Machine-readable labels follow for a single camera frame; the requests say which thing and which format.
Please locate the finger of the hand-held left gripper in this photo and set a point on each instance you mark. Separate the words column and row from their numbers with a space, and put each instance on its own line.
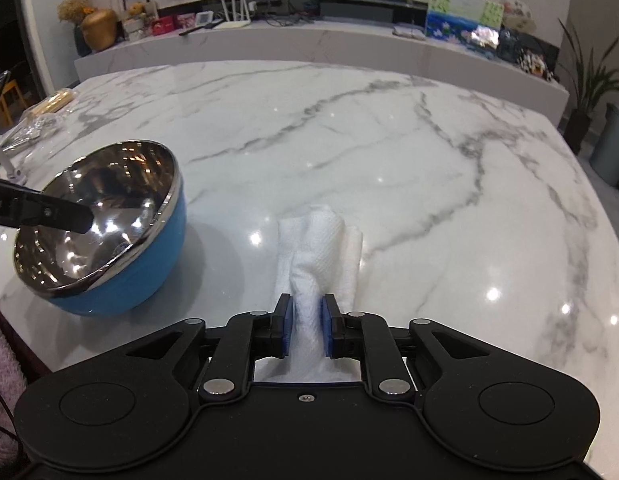
column 44, row 207

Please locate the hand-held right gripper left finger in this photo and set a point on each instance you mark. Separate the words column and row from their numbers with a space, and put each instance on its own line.
column 285, row 331

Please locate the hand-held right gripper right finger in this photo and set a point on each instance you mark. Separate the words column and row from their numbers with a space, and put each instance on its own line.
column 329, row 331

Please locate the blue steel bowl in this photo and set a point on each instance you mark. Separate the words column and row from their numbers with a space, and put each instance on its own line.
column 114, row 240

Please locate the white paper towel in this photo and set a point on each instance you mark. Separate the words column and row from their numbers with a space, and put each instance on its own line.
column 319, row 250

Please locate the clear plastic bag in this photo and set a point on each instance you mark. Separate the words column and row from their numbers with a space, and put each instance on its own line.
column 31, row 130

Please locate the yellow wooden stool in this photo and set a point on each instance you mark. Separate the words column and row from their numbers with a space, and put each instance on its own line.
column 9, row 105

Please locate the dark vase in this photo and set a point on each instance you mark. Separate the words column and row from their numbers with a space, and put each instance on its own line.
column 81, row 42

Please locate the gold vase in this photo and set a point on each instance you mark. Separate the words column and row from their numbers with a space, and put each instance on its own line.
column 99, row 30

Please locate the white gift box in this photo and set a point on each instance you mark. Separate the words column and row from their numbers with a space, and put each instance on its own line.
column 139, row 27

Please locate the dried flower bunch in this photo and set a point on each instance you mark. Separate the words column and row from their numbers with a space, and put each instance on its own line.
column 74, row 6

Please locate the red box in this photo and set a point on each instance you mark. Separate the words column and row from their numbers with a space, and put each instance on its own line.
column 164, row 26

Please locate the pink box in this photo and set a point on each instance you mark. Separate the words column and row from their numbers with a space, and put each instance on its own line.
column 187, row 20

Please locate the black remote control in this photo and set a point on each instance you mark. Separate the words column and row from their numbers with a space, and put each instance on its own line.
column 199, row 28

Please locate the small white clock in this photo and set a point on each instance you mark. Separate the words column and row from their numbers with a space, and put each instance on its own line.
column 205, row 17

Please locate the white router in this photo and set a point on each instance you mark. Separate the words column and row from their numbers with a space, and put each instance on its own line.
column 237, row 19

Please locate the white marble television console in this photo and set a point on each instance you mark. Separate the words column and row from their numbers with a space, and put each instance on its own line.
column 299, row 45

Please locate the flat white box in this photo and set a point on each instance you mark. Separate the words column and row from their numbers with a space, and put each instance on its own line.
column 407, row 32

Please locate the dark grey soundbar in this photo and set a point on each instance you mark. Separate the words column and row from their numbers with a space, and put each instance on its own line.
column 354, row 10

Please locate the potted green plant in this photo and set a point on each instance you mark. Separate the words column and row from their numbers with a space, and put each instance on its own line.
column 579, row 125

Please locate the small shiny photo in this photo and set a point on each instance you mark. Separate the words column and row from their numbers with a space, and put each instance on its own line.
column 484, row 39

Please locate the lotus pond painting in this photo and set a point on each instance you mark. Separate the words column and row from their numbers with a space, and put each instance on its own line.
column 454, row 20

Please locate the toy block model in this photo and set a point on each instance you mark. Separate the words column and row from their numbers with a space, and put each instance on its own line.
column 535, row 66

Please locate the grey trash can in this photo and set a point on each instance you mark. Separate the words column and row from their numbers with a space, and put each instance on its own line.
column 612, row 147

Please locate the dark glass jar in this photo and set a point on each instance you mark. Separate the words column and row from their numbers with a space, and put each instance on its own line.
column 509, row 46

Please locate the round paper fan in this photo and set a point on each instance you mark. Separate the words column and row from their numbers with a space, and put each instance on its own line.
column 517, row 14

